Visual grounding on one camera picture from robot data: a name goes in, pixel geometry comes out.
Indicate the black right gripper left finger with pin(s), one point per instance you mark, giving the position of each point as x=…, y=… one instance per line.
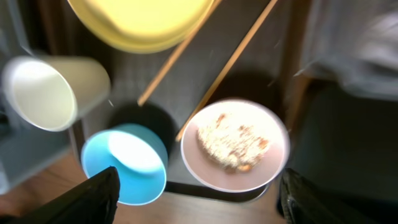
x=92, y=202

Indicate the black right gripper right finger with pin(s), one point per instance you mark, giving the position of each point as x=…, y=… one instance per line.
x=302, y=202

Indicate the pink bowl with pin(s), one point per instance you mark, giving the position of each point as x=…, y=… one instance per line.
x=211, y=174

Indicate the white cup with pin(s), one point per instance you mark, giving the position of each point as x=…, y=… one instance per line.
x=52, y=93

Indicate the rice food waste pile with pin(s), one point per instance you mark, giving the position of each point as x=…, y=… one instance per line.
x=233, y=141

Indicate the blue bowl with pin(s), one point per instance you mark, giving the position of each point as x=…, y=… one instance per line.
x=139, y=156

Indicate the grey dish rack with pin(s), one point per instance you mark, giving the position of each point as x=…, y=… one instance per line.
x=25, y=149

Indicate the wooden chopstick right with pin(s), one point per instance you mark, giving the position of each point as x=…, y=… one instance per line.
x=232, y=60

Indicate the wooden chopstick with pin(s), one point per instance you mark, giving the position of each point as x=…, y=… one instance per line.
x=232, y=60
x=174, y=56

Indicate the dark brown serving tray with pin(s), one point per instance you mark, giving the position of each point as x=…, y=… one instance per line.
x=261, y=73

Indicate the clear plastic bin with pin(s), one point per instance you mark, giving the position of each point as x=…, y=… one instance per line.
x=355, y=44

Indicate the yellow plate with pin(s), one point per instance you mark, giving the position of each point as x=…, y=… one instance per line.
x=141, y=26

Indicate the wooden chopstick left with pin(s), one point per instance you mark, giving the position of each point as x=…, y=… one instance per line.
x=174, y=56

